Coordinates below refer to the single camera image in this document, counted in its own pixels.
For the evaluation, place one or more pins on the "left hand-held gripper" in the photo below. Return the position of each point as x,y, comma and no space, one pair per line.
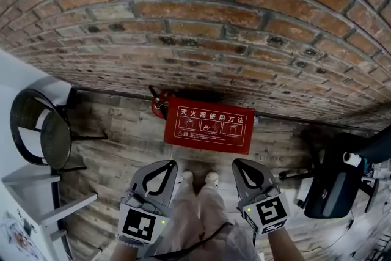
137,223

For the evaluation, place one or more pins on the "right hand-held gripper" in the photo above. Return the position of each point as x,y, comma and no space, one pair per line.
270,211

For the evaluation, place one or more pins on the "person's left forearm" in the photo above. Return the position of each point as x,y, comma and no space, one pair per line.
128,252

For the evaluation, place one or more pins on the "person's right forearm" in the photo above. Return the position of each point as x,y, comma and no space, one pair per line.
282,246

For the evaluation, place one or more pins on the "red fire extinguisher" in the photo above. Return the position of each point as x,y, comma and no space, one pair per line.
157,107

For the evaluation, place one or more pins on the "person's left white shoe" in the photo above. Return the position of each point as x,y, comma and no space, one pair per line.
185,176

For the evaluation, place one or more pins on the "person's white shoe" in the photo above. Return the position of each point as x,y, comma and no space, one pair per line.
212,178
185,176

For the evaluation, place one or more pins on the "person's right white shoe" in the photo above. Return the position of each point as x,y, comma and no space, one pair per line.
212,178

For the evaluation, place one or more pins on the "person's white trousers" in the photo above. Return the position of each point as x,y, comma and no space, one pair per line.
201,211

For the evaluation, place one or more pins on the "black office chair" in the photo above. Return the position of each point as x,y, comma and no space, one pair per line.
336,186

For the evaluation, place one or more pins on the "white shelf unit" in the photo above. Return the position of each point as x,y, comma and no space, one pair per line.
67,208

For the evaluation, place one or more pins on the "dark wicker chair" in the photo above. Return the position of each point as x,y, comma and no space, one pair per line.
55,137

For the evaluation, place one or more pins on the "printed paper sheet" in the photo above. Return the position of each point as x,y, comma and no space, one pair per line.
15,238

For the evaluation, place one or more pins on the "white cylindrical camera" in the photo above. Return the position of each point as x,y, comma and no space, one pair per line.
352,159

